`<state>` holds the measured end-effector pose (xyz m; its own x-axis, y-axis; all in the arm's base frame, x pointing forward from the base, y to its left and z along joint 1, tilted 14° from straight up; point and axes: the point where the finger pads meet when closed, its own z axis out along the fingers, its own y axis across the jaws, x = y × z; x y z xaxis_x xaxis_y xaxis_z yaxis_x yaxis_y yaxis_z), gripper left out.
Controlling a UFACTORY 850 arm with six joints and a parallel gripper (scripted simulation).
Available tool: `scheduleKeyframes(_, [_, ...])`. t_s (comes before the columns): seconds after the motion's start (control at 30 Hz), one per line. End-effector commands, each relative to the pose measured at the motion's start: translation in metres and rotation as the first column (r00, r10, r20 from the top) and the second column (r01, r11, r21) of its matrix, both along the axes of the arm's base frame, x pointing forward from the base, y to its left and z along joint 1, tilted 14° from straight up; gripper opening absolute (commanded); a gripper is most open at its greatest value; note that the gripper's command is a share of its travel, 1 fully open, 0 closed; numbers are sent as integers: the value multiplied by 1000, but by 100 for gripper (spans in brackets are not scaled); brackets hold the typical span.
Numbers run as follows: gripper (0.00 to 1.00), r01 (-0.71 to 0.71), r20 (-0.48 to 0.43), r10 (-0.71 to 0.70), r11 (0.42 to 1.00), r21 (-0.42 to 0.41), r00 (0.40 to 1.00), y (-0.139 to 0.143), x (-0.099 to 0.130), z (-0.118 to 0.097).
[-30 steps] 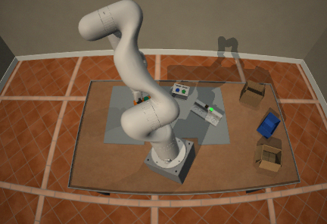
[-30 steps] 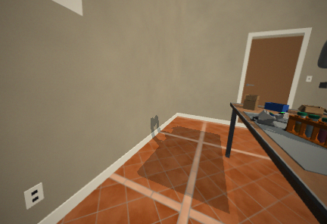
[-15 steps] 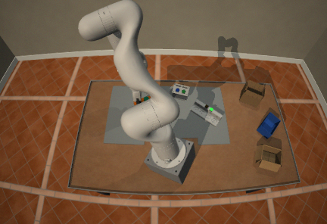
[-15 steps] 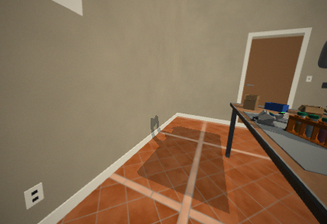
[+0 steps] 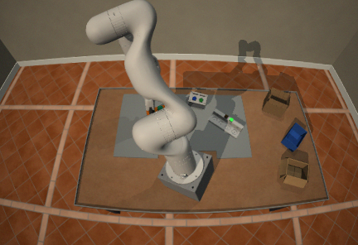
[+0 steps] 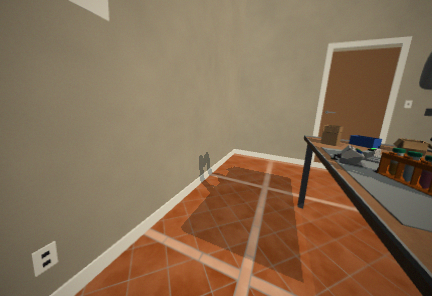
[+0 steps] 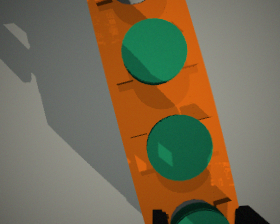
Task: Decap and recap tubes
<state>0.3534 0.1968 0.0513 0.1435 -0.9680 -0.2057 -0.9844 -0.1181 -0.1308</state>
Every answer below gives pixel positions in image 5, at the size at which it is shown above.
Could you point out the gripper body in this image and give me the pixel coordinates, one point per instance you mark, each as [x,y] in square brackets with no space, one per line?
[150,103]

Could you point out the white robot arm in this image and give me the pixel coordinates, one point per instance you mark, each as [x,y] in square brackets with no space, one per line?
[133,24]

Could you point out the white push-button panel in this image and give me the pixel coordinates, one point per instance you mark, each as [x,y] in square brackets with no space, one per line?
[197,100]

